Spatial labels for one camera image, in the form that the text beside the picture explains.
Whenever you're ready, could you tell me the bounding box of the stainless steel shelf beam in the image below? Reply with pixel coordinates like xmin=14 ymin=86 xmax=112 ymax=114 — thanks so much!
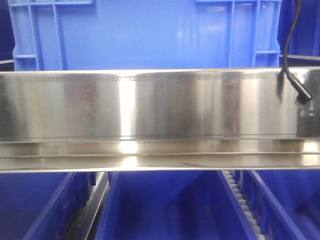
xmin=0 ymin=67 xmax=320 ymax=173

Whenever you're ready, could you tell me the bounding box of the large blue plastic bin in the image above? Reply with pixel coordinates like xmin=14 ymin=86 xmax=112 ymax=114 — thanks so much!
xmin=8 ymin=0 xmax=282 ymax=71

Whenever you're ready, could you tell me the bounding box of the black cable with plug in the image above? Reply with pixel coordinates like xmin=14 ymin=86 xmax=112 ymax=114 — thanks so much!
xmin=275 ymin=0 xmax=313 ymax=104

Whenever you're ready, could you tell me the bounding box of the lower middle blue bin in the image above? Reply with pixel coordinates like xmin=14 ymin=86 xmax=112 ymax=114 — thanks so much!
xmin=95 ymin=170 xmax=257 ymax=240

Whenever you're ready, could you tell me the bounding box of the white roller track rail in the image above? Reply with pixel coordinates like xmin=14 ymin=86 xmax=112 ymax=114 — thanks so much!
xmin=222 ymin=170 xmax=266 ymax=240

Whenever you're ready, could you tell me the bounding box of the lower right blue bin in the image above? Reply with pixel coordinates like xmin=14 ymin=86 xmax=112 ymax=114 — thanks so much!
xmin=236 ymin=170 xmax=320 ymax=240

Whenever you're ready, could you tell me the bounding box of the steel divider rail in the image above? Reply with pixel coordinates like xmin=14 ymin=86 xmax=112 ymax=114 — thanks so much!
xmin=63 ymin=172 xmax=110 ymax=240

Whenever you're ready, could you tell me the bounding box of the lower left blue bin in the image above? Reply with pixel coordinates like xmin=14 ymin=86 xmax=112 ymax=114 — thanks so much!
xmin=0 ymin=172 xmax=96 ymax=240

